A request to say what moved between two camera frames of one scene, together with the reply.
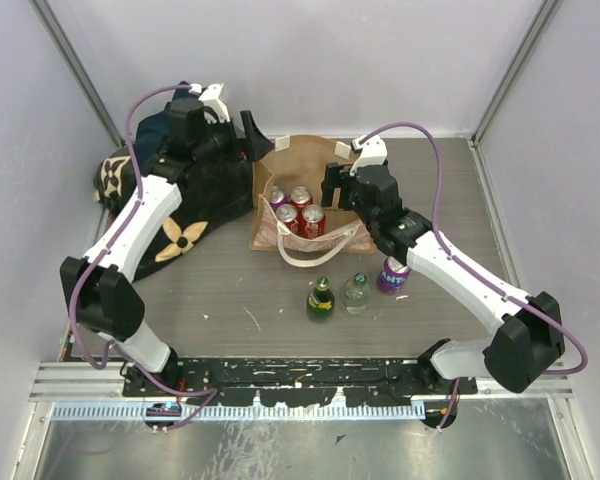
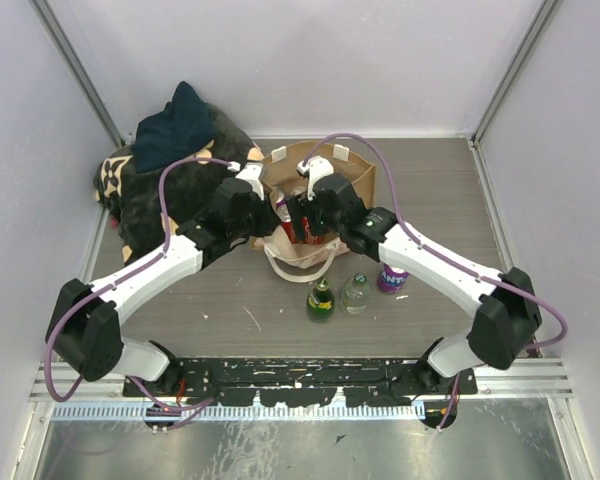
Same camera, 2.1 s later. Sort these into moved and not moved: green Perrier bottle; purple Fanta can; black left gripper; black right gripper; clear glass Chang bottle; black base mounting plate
Moved: black right gripper; black left gripper
Not moved: clear glass Chang bottle; green Perrier bottle; purple Fanta can; black base mounting plate
